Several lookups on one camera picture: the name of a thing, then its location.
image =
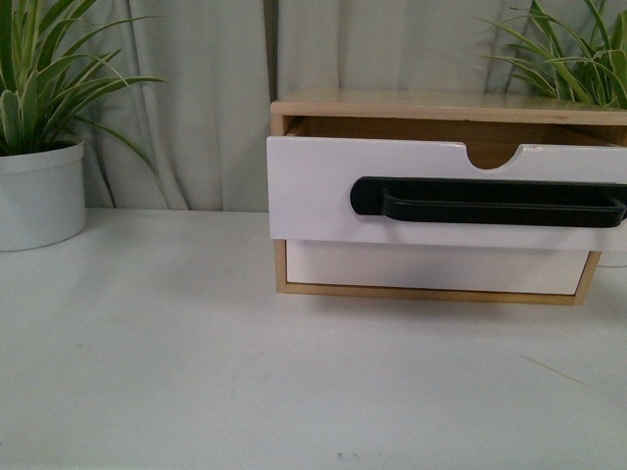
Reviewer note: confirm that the black drawer handle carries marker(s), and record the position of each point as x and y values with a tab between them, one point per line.
495	202

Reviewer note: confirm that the grey fabric curtain backdrop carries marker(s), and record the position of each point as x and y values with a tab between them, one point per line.
218	65

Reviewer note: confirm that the green spider plant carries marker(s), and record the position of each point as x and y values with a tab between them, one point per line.
47	82
572	51

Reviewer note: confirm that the left green spider plant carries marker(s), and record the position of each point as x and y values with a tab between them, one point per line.
47	82

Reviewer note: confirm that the right green spider plant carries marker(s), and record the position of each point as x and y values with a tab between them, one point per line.
572	51

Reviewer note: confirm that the white drawer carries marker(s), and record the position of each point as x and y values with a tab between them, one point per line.
310	175
439	268

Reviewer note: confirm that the left white plant pot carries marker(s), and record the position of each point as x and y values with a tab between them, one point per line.
42	198

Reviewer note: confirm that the wooden drawer cabinet frame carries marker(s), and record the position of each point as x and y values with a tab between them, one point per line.
288	113

